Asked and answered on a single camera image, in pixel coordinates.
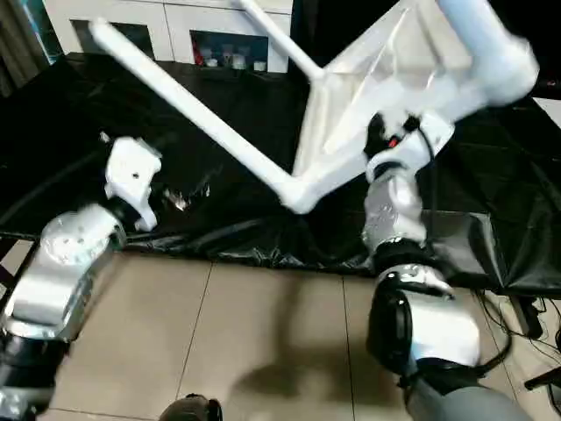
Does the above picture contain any white flat sheet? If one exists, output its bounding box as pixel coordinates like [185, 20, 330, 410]
[536, 96, 561, 129]

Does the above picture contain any black power strip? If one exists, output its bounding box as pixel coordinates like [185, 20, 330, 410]
[519, 300, 544, 339]

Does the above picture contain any grey curtain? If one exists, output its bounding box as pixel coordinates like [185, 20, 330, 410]
[0, 0, 54, 98]

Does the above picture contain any white plastic table leg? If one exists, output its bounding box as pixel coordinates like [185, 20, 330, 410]
[89, 17, 308, 215]
[234, 0, 328, 82]
[437, 0, 541, 109]

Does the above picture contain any white glass-door cabinet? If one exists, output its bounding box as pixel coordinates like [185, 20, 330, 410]
[43, 0, 294, 74]

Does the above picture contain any black floor stand base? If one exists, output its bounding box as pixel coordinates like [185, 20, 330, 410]
[523, 367, 561, 392]

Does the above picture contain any grey robot left foot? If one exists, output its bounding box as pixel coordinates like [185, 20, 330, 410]
[160, 393, 224, 421]

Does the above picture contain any white plastic table top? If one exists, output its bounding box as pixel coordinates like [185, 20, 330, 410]
[291, 0, 541, 216]

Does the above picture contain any black cable bundle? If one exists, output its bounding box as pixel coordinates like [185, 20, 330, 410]
[476, 289, 561, 374]

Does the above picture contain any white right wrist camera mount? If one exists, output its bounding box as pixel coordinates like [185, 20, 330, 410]
[366, 111, 456, 182]

